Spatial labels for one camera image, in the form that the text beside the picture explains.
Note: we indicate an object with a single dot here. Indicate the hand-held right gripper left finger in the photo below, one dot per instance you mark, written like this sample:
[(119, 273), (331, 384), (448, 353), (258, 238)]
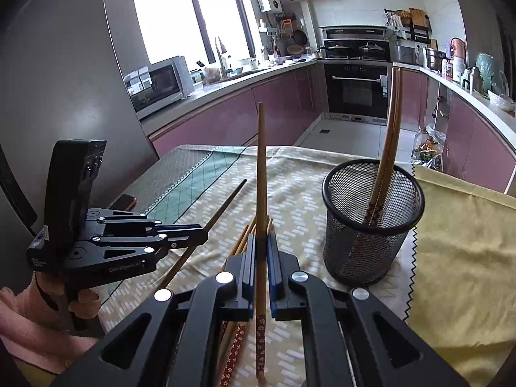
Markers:
[(246, 286)]

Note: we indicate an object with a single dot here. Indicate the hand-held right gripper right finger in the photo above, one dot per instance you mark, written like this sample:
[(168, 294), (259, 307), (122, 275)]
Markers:
[(275, 282)]

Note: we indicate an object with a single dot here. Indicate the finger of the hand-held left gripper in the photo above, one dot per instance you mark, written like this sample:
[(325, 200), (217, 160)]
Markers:
[(133, 219), (177, 237)]

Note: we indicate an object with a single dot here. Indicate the bunch of wooden chopsticks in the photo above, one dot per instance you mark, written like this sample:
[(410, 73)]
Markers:
[(242, 238)]

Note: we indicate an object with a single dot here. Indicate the dark wooden chopstick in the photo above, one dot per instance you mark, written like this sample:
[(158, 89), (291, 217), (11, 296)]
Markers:
[(225, 205)]

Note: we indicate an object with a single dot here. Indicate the black mesh holder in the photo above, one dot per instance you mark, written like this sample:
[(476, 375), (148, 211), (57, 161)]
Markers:
[(363, 246)]

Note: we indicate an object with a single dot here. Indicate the person's left forearm pink sleeve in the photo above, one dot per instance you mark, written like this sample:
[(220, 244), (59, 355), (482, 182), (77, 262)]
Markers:
[(28, 330)]

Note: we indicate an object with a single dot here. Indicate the person's left hand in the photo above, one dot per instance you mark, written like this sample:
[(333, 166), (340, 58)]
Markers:
[(89, 302)]

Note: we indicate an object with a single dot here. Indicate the brown phone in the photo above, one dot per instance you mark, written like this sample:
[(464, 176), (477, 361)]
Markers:
[(123, 202)]

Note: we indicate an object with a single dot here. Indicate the patterned tablecloth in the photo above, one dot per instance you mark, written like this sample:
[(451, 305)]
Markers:
[(294, 193)]

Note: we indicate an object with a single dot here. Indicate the grey refrigerator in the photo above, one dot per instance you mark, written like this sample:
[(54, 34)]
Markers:
[(60, 68)]

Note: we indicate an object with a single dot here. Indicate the white microwave oven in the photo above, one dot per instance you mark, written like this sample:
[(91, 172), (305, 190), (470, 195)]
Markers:
[(161, 84)]

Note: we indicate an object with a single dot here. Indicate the pink base cabinets with sink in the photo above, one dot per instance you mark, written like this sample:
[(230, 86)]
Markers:
[(242, 113)]

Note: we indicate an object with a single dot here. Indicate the steel sink faucet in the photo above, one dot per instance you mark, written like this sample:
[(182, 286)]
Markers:
[(221, 58)]

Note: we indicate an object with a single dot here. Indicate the yellow cloth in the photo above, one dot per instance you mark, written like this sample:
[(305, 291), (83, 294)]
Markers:
[(463, 242)]

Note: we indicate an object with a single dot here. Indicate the plastic bag of vegetable scraps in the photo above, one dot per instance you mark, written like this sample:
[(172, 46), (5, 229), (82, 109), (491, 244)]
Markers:
[(428, 147)]

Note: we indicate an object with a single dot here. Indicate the kitchen window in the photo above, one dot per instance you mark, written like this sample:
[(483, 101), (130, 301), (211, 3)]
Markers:
[(177, 12)]

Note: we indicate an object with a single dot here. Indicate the black built-in oven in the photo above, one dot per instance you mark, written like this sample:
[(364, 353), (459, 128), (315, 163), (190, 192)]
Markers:
[(354, 90)]

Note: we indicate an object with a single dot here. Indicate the hanging utensil rack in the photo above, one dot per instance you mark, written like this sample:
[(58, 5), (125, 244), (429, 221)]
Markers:
[(284, 28)]

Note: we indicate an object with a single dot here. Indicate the black lidded pot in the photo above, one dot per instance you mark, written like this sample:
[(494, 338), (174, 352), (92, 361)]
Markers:
[(338, 51), (371, 50)]

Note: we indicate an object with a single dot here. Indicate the pink base cabinets long counter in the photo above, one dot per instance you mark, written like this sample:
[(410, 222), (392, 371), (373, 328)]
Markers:
[(475, 145)]

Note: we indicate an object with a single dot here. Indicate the steel range hood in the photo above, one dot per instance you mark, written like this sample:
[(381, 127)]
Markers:
[(354, 32)]

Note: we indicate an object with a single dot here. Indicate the silver countertop box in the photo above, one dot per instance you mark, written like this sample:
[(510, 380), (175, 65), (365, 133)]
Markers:
[(405, 53)]

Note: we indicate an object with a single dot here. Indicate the steel stock pot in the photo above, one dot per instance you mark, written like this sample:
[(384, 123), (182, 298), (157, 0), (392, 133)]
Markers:
[(434, 59)]

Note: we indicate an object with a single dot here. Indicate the pink kettle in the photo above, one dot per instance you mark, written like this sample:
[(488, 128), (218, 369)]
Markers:
[(458, 54)]

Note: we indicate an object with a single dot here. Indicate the green covered appliance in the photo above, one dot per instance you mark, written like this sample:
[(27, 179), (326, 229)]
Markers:
[(490, 72)]

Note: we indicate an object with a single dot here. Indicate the black wall rack cutting boards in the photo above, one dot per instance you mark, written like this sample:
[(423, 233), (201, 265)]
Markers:
[(417, 22)]

